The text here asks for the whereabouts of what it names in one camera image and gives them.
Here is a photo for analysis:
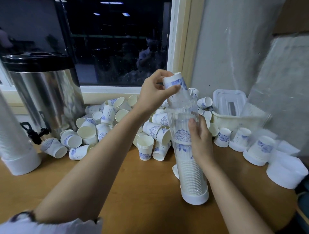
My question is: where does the blue bin with tan rim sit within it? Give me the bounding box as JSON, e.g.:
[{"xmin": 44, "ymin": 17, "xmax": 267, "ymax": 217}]
[{"xmin": 295, "ymin": 188, "xmax": 309, "ymax": 227}]

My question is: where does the person's left hand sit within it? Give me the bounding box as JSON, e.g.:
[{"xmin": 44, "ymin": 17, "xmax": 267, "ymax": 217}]
[{"xmin": 134, "ymin": 69, "xmax": 182, "ymax": 117}]

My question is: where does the white framed window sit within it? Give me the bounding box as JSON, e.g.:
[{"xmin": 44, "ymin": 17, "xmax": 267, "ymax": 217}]
[{"xmin": 0, "ymin": 0, "xmax": 206, "ymax": 104}]

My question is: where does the white plastic lid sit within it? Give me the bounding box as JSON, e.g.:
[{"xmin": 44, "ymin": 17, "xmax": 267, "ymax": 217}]
[{"xmin": 212, "ymin": 89, "xmax": 247, "ymax": 116}]

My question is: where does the single blue-printed paper cup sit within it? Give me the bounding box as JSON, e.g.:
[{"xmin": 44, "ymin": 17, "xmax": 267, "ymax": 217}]
[{"xmin": 162, "ymin": 72, "xmax": 190, "ymax": 104}]

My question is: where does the person's right hand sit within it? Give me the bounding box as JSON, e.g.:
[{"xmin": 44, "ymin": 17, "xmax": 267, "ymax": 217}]
[{"xmin": 187, "ymin": 116, "xmax": 215, "ymax": 170}]

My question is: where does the pile of paper cups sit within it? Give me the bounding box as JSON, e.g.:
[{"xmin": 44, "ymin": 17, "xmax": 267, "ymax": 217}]
[{"xmin": 40, "ymin": 87, "xmax": 232, "ymax": 180}]

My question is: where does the brown wooden wall cabinet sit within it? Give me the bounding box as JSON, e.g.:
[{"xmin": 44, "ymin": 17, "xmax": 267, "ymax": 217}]
[{"xmin": 274, "ymin": 0, "xmax": 309, "ymax": 35}]

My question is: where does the stainless steel water dispenser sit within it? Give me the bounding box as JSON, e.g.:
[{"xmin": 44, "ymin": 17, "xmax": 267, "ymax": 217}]
[{"xmin": 0, "ymin": 51, "xmax": 87, "ymax": 144}]

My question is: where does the person's left forearm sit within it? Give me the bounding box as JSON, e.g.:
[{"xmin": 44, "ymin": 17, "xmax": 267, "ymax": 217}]
[{"xmin": 34, "ymin": 108, "xmax": 148, "ymax": 223}]

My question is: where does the clear plastic bag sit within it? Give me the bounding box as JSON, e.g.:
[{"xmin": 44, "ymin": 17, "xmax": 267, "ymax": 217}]
[{"xmin": 241, "ymin": 36, "xmax": 309, "ymax": 145}]

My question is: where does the person's grey shirt sleeve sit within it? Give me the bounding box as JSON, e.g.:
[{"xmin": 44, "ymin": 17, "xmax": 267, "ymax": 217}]
[{"xmin": 0, "ymin": 210, "xmax": 103, "ymax": 234}]

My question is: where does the person's right forearm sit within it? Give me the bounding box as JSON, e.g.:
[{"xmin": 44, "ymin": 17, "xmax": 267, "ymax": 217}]
[{"xmin": 203, "ymin": 161, "xmax": 274, "ymax": 234}]

